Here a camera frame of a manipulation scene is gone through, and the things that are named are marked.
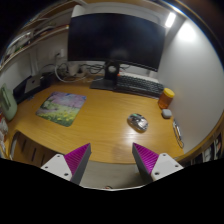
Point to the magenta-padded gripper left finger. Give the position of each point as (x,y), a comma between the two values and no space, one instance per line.
(60,165)

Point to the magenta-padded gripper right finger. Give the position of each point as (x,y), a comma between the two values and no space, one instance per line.
(164,165)

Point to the transparent computer mouse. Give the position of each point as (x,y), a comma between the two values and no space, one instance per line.
(137,122)

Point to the flower landscape print mouse pad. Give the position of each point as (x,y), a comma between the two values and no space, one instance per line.
(61,108)

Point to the low wooden bookshelf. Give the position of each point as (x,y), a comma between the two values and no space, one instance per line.
(210,150)

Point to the small grey earbuds case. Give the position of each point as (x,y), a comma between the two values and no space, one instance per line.
(166,113)

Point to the orange jar with yellow lid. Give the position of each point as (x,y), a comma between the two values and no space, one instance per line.
(165,99)

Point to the pale green bag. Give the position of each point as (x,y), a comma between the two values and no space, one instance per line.
(8,103)

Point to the dark grey keyboard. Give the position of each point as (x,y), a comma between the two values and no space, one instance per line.
(140,85)

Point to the silver mini computer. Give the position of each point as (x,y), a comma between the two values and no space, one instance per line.
(32,84)

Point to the white power strip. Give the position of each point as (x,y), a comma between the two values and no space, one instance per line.
(74,70)

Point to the black computer monitor with stand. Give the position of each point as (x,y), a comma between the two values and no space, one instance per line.
(116,40)

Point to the ceiling light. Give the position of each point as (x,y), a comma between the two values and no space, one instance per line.
(170,20)

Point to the white wall socket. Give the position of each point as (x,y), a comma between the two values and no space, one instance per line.
(60,54)

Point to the wooden wall shelf unit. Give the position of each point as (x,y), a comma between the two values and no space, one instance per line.
(40,31)

